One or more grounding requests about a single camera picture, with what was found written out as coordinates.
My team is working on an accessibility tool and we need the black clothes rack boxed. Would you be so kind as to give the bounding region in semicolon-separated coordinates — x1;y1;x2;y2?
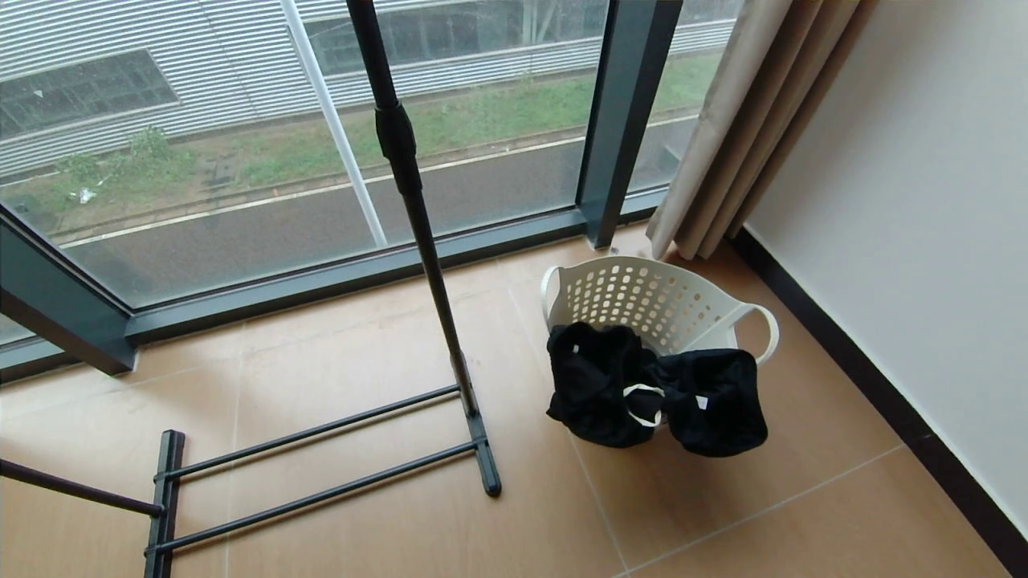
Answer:
0;0;503;578

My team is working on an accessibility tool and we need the white laundry basket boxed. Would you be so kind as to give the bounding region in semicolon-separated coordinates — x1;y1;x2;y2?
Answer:
540;255;780;430

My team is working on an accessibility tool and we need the heap of black clothes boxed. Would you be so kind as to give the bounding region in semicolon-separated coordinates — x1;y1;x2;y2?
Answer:
546;321;769;458

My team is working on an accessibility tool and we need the beige curtain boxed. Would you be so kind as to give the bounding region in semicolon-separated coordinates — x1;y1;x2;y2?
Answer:
647;0;880;262

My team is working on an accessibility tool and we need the window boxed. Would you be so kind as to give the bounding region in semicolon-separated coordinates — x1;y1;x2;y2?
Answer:
0;0;744;378

